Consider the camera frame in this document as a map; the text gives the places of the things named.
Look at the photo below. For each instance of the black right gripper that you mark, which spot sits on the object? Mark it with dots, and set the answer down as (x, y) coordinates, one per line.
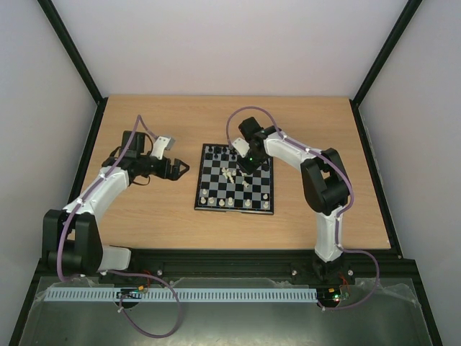
(248, 167)

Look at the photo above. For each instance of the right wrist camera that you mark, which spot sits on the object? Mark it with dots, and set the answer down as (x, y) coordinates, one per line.
(240, 146)

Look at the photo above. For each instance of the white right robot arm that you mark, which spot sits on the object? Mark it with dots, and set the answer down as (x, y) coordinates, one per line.
(326, 187)

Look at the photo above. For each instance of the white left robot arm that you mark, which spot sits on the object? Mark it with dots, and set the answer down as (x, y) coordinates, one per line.
(71, 243)

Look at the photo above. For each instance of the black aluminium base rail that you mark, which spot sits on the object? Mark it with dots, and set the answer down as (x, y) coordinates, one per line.
(298, 267)

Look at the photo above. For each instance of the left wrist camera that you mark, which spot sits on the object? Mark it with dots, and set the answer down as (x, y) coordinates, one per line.
(161, 145)

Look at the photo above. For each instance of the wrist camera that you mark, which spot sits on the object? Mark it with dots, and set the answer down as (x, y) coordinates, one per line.
(161, 145)
(240, 146)

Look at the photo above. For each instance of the light blue cable duct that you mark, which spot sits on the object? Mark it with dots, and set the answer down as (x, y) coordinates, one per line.
(187, 295)

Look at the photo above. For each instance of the white king piece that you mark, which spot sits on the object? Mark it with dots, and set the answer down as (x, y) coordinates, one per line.
(229, 174)

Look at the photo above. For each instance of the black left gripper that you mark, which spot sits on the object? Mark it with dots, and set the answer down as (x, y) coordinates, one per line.
(166, 174)

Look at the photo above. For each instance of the black and grey chessboard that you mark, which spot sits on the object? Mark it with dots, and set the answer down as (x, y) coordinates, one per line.
(216, 156)

